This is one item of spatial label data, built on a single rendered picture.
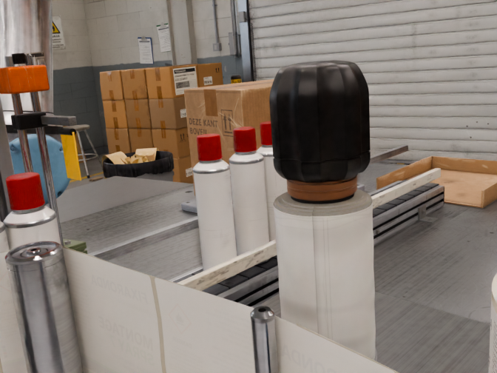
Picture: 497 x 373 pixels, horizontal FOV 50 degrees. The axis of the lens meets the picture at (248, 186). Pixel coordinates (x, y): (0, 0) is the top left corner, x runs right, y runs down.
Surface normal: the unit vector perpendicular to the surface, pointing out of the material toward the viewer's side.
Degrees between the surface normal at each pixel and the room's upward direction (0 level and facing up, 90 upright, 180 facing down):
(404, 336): 0
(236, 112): 90
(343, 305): 90
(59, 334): 90
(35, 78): 90
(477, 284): 0
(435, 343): 0
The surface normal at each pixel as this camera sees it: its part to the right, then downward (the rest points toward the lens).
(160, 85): -0.53, 0.25
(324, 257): -0.15, 0.20
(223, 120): -0.80, 0.20
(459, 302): -0.07, -0.97
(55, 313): 0.67, 0.13
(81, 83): 0.82, 0.07
